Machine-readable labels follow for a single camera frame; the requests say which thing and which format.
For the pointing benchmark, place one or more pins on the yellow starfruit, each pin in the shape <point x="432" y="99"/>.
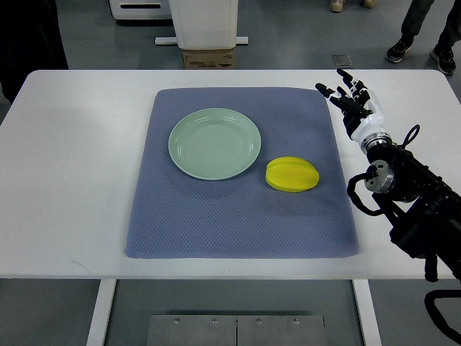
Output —
<point x="291" y="174"/>

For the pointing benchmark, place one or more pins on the white appliance with slot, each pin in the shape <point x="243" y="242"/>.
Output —
<point x="139" y="9"/>

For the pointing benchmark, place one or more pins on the person black shoe right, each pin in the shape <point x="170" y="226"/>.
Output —
<point x="444" y="58"/>

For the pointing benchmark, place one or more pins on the person black shoe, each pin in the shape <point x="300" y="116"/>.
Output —
<point x="396" y="53"/>
<point x="444" y="58"/>

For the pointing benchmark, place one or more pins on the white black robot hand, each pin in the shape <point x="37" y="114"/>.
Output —
<point x="361" y="112"/>

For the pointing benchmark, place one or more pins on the light green plate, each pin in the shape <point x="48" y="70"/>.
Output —
<point x="214" y="144"/>

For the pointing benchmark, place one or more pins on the metal floor plate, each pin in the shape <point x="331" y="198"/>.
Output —
<point x="236" y="330"/>

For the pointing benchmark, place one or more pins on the white table leg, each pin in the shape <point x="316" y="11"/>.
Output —
<point x="101" y="314"/>
<point x="366" y="313"/>

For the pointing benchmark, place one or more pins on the white pedestal stand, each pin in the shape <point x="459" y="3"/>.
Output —
<point x="204" y="25"/>

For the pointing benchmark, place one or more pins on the left white table leg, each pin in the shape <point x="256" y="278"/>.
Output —
<point x="101" y="314"/>

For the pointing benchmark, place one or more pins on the grey floor outlet cover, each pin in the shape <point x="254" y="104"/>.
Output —
<point x="341" y="60"/>

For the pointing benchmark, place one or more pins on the dark clothed person at left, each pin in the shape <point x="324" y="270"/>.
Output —
<point x="30" y="41"/>

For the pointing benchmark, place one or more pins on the beige shoe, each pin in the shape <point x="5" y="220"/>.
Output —
<point x="336" y="6"/>

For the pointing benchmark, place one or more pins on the right white table leg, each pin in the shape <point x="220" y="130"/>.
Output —
<point x="366" y="313"/>

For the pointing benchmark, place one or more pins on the person black shoe left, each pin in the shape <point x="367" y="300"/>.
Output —
<point x="396" y="53"/>

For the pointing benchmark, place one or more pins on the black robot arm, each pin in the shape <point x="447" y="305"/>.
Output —
<point x="423" y="210"/>

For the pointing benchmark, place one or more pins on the blue textured mat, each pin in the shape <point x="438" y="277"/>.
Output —
<point x="177" y="216"/>

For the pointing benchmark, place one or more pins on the cardboard box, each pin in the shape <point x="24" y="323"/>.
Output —
<point x="208" y="59"/>

